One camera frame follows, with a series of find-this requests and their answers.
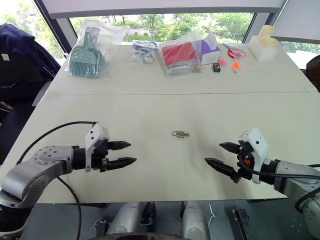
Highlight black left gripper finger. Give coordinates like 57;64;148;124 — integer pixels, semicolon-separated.
107;140;132;151
107;156;138;171

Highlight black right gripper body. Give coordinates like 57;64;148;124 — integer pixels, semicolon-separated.
230;138;256;185

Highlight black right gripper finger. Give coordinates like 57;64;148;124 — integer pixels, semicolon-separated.
204;157;238;181
218;141;241;154

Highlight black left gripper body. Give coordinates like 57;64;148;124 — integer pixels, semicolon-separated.
90;140;110;173

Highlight small brass padlock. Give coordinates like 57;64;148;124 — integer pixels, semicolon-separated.
171;129;186;140

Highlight silver rounded robot leg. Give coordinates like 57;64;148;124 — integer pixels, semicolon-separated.
106;201;149;236
180;200;210;240

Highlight teal slotted plastic scoops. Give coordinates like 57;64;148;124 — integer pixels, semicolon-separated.
69;26;104;77

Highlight purple and white carton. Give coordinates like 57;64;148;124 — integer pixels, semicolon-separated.
194;31;222;67

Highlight bag of small blue-white parts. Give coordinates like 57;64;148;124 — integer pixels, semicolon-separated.
129;39;160;65

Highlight black office chair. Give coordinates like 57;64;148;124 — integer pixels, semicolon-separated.
0;39;55;166

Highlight bagged green plastic dustpans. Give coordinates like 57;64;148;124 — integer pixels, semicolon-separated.
64;19;129;81

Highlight red box in plastic bag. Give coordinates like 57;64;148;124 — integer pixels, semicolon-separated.
157;31;201;77

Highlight dark brown chair back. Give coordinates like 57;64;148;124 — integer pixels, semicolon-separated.
305;54;320;93

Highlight pale yellow cylinder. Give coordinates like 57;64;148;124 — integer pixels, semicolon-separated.
265;37;279;50
259;24;276;42

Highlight navy blue jacket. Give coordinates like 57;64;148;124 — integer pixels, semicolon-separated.
0;23;62;101

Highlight wide grey roller blind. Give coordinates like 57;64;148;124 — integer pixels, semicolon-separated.
33;0;287;20

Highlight narrow grey roller blind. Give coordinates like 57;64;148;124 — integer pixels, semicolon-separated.
270;0;320;45

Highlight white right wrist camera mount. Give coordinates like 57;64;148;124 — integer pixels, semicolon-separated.
237;128;270;185

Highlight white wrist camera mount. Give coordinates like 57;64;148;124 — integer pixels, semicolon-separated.
84;122;111;173
237;128;270;185

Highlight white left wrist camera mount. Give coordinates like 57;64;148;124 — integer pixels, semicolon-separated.
84;122;111;173

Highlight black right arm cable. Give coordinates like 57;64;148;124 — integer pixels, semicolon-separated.
236;153;320;212

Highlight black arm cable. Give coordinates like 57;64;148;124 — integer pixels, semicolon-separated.
15;120;99;240
236;153;320;212

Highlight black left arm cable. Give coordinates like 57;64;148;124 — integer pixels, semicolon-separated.
15;120;99;240

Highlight white cable tie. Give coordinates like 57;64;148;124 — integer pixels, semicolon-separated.
207;202;219;231

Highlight black metal bracket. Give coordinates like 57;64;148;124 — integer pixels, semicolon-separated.
230;208;256;240

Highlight red ring in clear bag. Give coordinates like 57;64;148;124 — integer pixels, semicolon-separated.
222;42;249;61

